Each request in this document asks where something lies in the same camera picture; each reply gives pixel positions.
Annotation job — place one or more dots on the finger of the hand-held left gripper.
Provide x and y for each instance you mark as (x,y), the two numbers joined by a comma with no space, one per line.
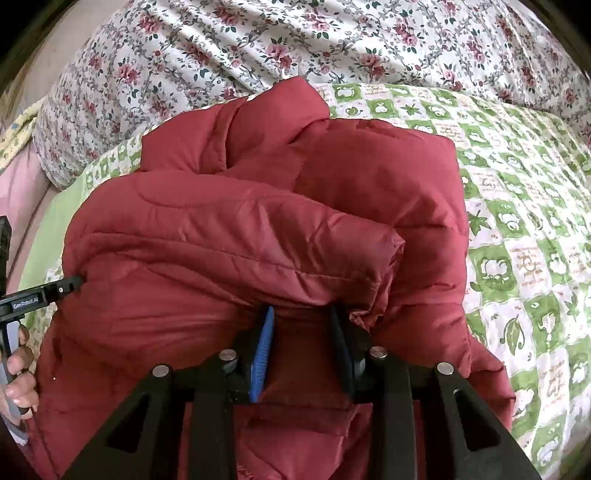
(69,286)

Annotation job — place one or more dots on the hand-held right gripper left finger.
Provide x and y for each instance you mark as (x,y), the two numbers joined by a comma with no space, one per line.
(262,344)

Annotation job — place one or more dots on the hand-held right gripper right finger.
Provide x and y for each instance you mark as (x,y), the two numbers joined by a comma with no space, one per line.
(342,346)

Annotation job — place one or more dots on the red quilted garment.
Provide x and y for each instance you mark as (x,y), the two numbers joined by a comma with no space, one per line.
(231,230)

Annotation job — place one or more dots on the person's left hand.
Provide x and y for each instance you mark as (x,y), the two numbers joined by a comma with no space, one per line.
(23,392)

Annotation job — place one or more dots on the pink blanket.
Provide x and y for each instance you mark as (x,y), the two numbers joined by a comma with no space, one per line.
(23,194)

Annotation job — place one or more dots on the yellow printed blanket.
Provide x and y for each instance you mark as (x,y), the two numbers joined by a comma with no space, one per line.
(13,134)

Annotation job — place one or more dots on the green patterned bedsheet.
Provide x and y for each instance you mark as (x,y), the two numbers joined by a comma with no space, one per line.
(508,207)

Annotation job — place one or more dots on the floral rose blanket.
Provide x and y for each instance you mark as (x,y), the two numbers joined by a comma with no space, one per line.
(231,46)

